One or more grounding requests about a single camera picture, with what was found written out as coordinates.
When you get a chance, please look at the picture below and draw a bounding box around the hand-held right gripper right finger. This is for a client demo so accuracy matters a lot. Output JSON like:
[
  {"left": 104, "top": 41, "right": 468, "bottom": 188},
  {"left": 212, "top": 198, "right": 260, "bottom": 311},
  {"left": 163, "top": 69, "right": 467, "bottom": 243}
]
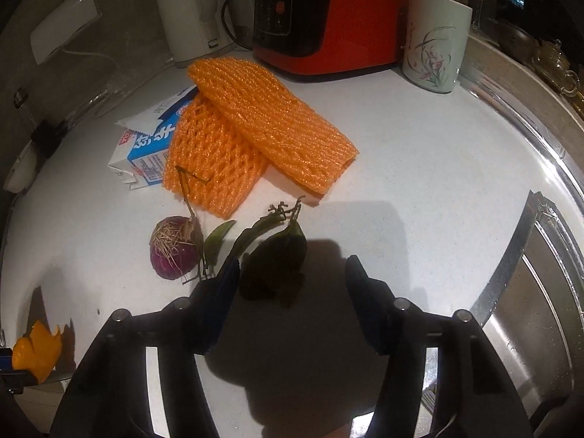
[{"left": 344, "top": 255, "right": 534, "bottom": 438}]

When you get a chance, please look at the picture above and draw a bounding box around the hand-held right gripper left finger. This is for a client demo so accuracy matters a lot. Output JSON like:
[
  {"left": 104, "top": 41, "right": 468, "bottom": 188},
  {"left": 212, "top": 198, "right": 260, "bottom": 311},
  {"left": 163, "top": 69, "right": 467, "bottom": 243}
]
[{"left": 48, "top": 255, "right": 242, "bottom": 438}]

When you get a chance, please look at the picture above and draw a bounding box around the orange peel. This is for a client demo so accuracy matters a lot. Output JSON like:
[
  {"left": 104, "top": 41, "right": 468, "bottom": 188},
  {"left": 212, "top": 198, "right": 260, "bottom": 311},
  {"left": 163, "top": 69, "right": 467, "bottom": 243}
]
[{"left": 11, "top": 320, "right": 63, "bottom": 384}]

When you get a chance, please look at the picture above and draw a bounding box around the green leaf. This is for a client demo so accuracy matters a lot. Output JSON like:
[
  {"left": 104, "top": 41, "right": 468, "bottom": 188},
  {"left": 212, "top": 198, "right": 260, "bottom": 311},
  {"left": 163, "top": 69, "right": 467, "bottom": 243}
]
[{"left": 202, "top": 220, "right": 237, "bottom": 279}]

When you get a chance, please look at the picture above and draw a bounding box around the wilted green vegetable scrap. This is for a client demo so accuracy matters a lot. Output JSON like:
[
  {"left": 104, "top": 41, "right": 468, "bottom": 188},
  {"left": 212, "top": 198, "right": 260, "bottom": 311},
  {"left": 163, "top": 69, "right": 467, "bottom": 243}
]
[{"left": 228, "top": 196, "right": 308, "bottom": 304}]

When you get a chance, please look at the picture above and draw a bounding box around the red onion piece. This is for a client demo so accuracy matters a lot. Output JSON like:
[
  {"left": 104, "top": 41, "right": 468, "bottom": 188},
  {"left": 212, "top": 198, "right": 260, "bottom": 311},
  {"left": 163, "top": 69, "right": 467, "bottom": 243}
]
[{"left": 150, "top": 165, "right": 211, "bottom": 284}]

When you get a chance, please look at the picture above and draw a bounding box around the orange foam fruit net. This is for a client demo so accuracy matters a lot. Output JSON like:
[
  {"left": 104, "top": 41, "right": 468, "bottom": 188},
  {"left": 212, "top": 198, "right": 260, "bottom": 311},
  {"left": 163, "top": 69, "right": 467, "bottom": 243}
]
[
  {"left": 162, "top": 96, "right": 270, "bottom": 220},
  {"left": 187, "top": 56, "right": 360, "bottom": 195}
]

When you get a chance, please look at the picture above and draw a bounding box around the blue and white milk carton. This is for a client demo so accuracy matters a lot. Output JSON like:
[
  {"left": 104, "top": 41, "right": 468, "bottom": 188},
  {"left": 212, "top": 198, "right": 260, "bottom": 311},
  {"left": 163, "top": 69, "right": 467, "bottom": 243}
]
[{"left": 108, "top": 86, "right": 201, "bottom": 191}]

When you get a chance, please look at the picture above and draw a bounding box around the stainless steel sink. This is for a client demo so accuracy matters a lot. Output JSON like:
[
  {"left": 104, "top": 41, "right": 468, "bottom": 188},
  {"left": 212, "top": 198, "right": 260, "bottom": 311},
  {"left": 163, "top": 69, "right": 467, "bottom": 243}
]
[{"left": 470, "top": 189, "right": 584, "bottom": 420}]

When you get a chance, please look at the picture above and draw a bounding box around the white bowl with flower print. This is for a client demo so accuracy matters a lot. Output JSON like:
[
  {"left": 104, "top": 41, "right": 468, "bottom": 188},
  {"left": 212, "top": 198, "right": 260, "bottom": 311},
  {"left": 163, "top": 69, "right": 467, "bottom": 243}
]
[{"left": 2, "top": 141, "right": 39, "bottom": 195}]

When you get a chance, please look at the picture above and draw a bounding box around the glass bottle with dark sauce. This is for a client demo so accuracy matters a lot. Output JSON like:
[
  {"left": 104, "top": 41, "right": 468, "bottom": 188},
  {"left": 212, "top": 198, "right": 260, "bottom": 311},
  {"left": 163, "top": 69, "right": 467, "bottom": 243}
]
[{"left": 13, "top": 87, "right": 69, "bottom": 151}]

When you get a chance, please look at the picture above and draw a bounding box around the clear plastic bag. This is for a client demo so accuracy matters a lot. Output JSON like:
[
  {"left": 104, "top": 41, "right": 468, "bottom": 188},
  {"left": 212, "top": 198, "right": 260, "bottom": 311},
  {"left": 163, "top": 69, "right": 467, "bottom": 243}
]
[{"left": 64, "top": 61, "right": 183, "bottom": 115}]

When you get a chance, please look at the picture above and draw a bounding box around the white cup with flower print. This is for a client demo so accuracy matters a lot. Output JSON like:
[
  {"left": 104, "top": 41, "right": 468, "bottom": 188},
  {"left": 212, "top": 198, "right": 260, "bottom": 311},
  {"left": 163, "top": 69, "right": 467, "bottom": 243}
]
[{"left": 401, "top": 0, "right": 473, "bottom": 96}]

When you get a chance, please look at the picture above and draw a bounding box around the red and black blender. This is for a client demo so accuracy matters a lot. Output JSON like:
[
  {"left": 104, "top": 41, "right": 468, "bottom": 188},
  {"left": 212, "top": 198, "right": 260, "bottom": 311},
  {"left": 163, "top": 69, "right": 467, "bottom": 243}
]
[{"left": 252, "top": 0, "right": 407, "bottom": 84}]

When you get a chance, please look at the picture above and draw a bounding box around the white electric kettle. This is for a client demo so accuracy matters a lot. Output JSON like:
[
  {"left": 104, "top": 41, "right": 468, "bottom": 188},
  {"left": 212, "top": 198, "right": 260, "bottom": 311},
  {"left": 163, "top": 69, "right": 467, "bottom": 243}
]
[{"left": 150, "top": 0, "right": 233, "bottom": 65}]

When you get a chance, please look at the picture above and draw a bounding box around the white power cable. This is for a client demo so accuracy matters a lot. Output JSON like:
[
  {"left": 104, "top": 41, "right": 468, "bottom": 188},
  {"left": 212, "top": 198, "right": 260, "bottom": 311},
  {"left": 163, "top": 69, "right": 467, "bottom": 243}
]
[{"left": 57, "top": 46, "right": 122, "bottom": 101}]

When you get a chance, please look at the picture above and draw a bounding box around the black power cable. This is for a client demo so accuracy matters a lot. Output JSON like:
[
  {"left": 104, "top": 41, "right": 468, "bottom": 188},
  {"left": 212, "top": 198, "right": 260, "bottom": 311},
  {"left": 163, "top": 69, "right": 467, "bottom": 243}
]
[{"left": 221, "top": 0, "right": 256, "bottom": 51}]

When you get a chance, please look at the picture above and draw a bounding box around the white wall socket cover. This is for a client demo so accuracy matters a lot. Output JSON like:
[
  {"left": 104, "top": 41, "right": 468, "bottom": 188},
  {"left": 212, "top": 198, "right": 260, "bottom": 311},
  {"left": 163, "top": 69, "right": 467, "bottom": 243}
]
[{"left": 30, "top": 0, "right": 101, "bottom": 65}]

